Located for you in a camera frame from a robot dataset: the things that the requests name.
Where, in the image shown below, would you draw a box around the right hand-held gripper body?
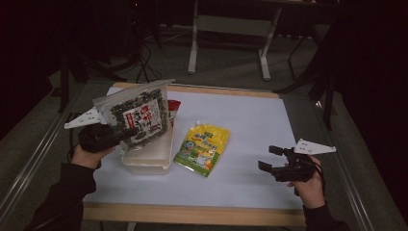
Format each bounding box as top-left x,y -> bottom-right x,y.
273,138 -> 338,184

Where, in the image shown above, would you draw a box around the white divided lunch box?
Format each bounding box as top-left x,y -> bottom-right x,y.
120,123 -> 176,176

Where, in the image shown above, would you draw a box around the white table mat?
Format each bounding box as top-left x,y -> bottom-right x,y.
84,87 -> 304,210

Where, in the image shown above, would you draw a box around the metal floor rail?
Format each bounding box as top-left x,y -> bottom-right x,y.
316,102 -> 378,231
0,83 -> 83,219

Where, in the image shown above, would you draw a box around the black stand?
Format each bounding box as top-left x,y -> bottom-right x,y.
273,18 -> 343,131
57,47 -> 129,114

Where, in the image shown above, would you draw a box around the red seasoning packet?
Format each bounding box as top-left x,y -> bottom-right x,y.
166,99 -> 183,128

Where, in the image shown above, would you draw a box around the white metal stand frame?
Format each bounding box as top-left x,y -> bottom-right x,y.
187,0 -> 283,81

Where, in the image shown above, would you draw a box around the yellow spout pouch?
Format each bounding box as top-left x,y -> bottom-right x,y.
172,119 -> 231,178

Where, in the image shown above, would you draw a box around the person's left hand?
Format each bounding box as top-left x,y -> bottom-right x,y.
69,144 -> 115,170

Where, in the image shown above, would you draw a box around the clear seaweed bag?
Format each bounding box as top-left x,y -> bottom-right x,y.
91,79 -> 176,152

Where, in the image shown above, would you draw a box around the person's right hand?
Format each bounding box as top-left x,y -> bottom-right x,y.
286,154 -> 327,210

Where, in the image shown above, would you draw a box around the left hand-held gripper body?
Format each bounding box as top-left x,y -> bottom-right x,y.
63,107 -> 130,154

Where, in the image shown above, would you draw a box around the black floor cables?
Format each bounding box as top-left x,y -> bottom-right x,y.
135,41 -> 164,85

